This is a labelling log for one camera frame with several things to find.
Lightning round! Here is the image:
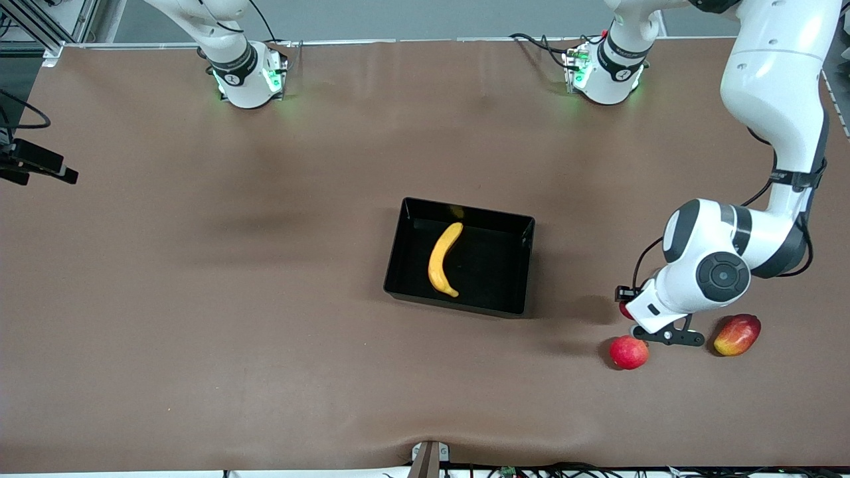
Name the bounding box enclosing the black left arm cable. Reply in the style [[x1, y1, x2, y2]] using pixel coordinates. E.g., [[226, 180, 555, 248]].
[[633, 125, 827, 294]]

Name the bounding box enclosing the black base cable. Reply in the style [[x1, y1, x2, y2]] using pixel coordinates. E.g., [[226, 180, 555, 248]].
[[509, 33, 580, 68], [248, 0, 281, 43]]

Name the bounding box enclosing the red-yellow mango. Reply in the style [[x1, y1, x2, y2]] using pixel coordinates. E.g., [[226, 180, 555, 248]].
[[713, 314, 762, 358]]

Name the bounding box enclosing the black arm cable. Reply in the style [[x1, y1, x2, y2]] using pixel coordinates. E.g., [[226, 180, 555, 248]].
[[633, 125, 827, 294], [0, 88, 52, 131]]

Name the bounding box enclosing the yellow banana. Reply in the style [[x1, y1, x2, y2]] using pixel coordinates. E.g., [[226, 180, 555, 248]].
[[428, 222, 465, 299]]

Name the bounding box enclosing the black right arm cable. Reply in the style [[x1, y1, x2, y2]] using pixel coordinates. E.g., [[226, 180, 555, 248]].
[[0, 88, 52, 131]]

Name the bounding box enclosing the black left base cable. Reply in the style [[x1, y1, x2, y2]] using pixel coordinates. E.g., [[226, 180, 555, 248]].
[[509, 33, 580, 68]]

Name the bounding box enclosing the aluminium frame profile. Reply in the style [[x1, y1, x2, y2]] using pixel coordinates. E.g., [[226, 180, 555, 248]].
[[0, 0, 102, 66]]

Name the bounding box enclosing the large table cover mat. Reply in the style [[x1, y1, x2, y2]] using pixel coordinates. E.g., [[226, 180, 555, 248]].
[[0, 38, 850, 473]]

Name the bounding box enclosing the black right base cable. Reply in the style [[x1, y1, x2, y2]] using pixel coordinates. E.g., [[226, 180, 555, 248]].
[[248, 0, 281, 43]]

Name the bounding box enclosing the black plastic tray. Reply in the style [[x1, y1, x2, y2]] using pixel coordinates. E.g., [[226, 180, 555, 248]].
[[383, 197, 536, 319]]

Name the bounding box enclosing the deep red apple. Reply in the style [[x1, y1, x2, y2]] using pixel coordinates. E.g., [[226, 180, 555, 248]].
[[609, 335, 650, 371]]

